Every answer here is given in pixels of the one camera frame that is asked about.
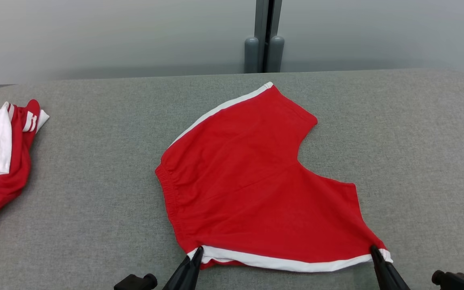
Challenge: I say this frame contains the red shorts with white stripe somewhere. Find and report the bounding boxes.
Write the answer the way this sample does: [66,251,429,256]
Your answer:
[155,82,394,273]

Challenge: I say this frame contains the grey fabric upholstered bench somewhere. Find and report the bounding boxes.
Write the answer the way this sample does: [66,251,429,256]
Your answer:
[0,68,464,290]

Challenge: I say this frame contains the grey partition post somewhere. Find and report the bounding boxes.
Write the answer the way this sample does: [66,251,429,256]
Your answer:
[244,0,267,74]
[269,0,285,73]

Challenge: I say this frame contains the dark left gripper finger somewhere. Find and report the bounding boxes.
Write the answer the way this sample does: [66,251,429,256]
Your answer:
[162,256,195,290]
[180,246,205,290]

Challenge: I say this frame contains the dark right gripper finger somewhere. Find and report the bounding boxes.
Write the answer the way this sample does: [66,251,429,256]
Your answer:
[370,245,396,290]
[375,246,412,290]

